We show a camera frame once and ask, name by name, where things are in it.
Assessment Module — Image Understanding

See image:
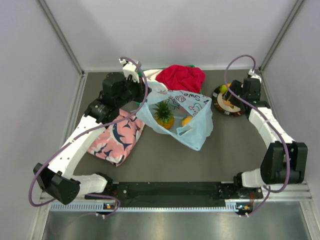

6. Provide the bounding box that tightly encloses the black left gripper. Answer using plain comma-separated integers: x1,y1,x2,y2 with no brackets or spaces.
115,74,152,108

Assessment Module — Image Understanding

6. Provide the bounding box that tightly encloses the plastic pineapple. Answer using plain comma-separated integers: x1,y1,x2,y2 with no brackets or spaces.
153,100,175,130

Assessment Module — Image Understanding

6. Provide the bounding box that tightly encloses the yellow orange mango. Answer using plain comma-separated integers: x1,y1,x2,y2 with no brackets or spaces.
181,116,193,127

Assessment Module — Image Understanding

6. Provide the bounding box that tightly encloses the light blue cartoon plastic bag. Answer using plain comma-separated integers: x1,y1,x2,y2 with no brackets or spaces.
136,82,214,151

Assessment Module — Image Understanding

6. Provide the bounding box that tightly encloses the orange peach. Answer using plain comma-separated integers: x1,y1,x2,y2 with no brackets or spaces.
223,100,232,106

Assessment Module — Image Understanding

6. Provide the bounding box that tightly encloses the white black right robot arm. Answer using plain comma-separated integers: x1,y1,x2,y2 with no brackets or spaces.
219,77,308,198

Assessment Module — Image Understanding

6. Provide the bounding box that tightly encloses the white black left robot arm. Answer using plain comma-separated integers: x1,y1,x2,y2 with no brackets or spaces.
32,72,151,205

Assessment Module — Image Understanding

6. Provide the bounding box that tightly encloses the yellow green mango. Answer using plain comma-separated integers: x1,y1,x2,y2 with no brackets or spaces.
219,83,231,94

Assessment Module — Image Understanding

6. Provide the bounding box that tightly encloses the green plastic tray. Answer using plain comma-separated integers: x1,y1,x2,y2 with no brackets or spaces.
134,64,204,106

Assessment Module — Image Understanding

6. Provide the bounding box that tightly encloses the white cloth in tray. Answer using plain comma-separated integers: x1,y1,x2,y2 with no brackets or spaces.
143,69,166,87

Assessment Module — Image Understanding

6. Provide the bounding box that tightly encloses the black patterned plate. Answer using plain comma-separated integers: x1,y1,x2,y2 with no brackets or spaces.
212,85,244,117

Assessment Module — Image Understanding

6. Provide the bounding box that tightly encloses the red crumpled cloth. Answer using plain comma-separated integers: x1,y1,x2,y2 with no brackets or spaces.
155,64,206,93

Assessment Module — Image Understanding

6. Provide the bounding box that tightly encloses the pink patterned cloth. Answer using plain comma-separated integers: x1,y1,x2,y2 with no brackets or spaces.
87,109,145,167

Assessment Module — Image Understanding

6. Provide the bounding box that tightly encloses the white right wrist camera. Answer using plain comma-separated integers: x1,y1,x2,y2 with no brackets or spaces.
247,68,262,83

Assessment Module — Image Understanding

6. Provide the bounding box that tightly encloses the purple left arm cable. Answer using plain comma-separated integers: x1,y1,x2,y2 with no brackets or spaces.
27,56,149,216

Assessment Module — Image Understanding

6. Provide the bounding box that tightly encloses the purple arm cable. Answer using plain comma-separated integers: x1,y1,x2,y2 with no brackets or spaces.
224,54,292,217
27,56,149,216

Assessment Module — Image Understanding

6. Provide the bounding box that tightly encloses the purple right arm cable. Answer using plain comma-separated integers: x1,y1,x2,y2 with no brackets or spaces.
224,54,292,217

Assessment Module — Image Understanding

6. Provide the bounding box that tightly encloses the slotted cable duct rail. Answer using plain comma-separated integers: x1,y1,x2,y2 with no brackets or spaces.
50,201,251,213

